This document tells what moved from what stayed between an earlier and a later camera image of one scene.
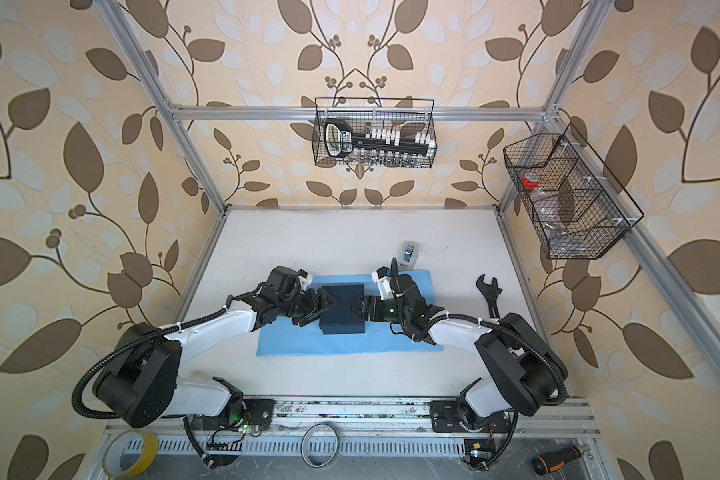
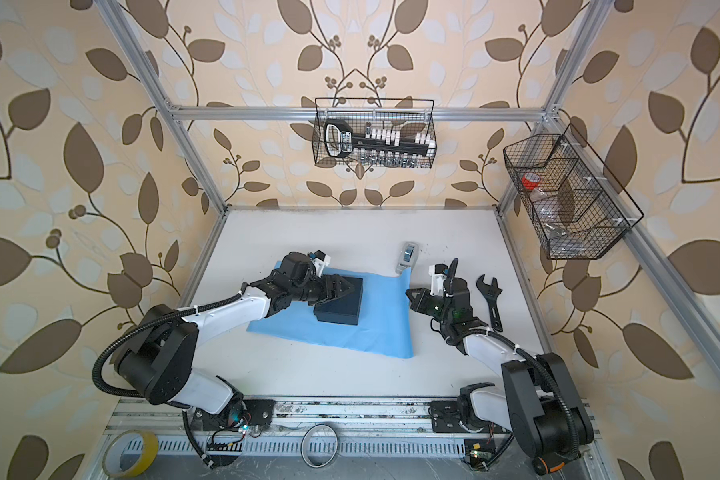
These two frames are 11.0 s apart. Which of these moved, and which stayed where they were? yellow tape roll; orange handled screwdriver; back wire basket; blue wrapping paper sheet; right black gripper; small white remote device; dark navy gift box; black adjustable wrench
Moved: small white remote device; dark navy gift box; blue wrapping paper sheet; right black gripper
Stayed: back wire basket; black adjustable wrench; yellow tape roll; orange handled screwdriver
